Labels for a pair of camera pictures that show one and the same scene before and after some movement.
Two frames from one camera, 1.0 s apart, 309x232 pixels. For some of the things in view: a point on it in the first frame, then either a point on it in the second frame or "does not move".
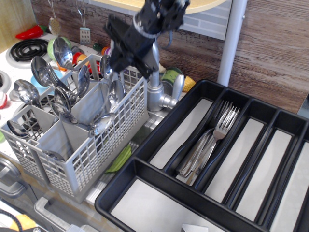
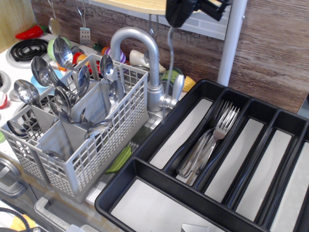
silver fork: [121, 77] → [170, 37]
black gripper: [133, 46] → [177, 11]
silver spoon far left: [27, 92] does not move
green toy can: [170, 74] does not move
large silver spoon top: [63, 52] does not move
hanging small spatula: [85, 35] does not move
